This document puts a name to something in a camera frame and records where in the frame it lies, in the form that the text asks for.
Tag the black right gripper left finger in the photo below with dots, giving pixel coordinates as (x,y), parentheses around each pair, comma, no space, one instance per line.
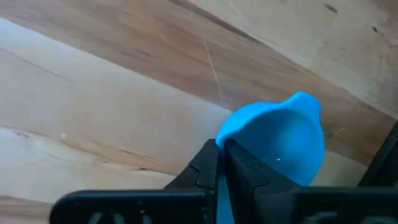
(186,205)

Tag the black aluminium frame bar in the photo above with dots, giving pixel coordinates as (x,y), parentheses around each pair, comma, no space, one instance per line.
(385,161)

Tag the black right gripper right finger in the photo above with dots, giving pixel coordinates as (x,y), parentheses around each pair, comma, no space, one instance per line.
(264,202)

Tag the blue plastic measuring cup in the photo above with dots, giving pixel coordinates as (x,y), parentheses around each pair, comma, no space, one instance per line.
(280,140)

